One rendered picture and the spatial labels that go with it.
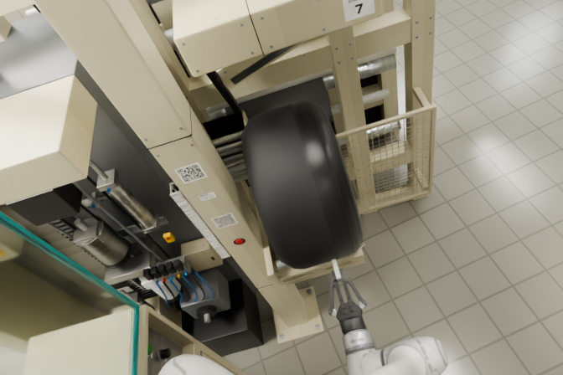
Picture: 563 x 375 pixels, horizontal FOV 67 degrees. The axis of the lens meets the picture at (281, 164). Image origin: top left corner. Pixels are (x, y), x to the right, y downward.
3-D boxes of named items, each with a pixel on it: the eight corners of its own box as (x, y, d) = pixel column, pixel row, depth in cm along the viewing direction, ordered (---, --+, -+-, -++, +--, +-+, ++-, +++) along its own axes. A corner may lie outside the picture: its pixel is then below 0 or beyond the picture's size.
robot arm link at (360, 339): (344, 354, 126) (338, 333, 129) (347, 357, 133) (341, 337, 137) (374, 346, 125) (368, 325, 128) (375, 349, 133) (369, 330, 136)
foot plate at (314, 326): (278, 343, 239) (277, 342, 238) (270, 298, 256) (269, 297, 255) (324, 331, 237) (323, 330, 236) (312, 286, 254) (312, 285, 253)
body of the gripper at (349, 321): (367, 326, 129) (358, 296, 134) (340, 334, 129) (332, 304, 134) (368, 331, 135) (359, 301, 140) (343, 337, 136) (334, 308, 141)
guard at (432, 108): (279, 238, 245) (240, 166, 191) (278, 235, 246) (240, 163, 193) (431, 192, 238) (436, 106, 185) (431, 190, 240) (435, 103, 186)
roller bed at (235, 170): (227, 187, 199) (202, 148, 176) (224, 164, 208) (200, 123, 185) (267, 175, 197) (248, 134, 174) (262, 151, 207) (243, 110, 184)
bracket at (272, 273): (274, 285, 170) (267, 276, 162) (259, 204, 195) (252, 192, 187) (281, 283, 169) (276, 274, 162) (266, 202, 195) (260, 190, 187)
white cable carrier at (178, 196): (222, 259, 171) (169, 195, 134) (221, 248, 174) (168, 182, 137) (233, 255, 171) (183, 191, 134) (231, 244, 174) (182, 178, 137)
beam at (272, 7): (193, 79, 133) (172, 40, 121) (189, 34, 149) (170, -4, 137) (384, 17, 128) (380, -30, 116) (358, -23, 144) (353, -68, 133)
